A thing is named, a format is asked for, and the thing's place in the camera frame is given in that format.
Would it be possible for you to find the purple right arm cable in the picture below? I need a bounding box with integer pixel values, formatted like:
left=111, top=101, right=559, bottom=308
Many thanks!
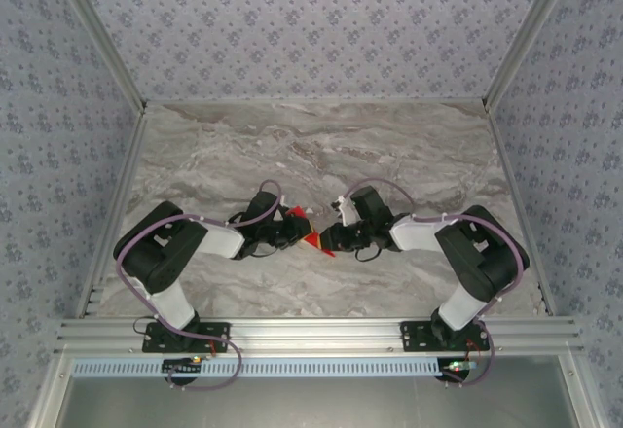
left=343, top=177, right=530, bottom=389

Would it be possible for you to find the aluminium table side rail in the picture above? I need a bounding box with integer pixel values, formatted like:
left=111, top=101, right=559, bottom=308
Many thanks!
left=486, top=106, right=559, bottom=317
left=75, top=106, right=150, bottom=320

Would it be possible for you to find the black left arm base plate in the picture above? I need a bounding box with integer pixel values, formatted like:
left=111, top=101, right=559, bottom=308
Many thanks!
left=141, top=321, right=231, bottom=353

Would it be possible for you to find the light blue slotted cable duct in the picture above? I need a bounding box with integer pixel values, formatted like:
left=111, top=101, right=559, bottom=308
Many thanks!
left=71, top=357, right=481, bottom=379

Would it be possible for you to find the thin aluminium table edge strip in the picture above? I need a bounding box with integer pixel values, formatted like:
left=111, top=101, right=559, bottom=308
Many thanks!
left=145, top=98, right=488, bottom=106

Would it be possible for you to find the grey sheet metal panel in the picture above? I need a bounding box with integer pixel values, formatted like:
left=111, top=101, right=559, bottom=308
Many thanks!
left=28, top=354, right=600, bottom=428

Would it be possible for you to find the wide aluminium mounting rail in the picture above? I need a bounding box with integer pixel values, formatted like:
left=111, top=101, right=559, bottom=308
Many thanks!
left=53, top=315, right=585, bottom=355

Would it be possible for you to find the black controller board with LED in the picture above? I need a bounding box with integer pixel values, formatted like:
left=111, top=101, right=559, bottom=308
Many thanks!
left=440, top=358, right=481, bottom=381
left=163, top=357, right=203, bottom=375

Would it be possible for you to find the slanted aluminium frame post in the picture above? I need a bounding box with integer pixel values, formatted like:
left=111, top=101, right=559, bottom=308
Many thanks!
left=48, top=0, right=149, bottom=113
left=480, top=0, right=583, bottom=111

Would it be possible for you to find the red paper sheet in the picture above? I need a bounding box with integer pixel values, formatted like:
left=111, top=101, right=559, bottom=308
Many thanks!
left=284, top=205, right=338, bottom=259

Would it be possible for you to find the thin black left gripper cable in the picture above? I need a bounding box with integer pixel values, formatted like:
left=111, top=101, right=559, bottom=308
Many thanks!
left=247, top=245, right=283, bottom=260

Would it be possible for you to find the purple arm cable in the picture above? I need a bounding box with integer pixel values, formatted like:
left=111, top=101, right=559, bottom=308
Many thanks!
left=343, top=177, right=530, bottom=389
left=116, top=179, right=284, bottom=394

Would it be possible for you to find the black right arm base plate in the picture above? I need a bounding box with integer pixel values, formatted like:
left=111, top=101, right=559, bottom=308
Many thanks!
left=398, top=320, right=491, bottom=353

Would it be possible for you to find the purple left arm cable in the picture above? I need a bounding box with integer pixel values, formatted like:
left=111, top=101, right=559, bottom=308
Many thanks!
left=116, top=179, right=284, bottom=394

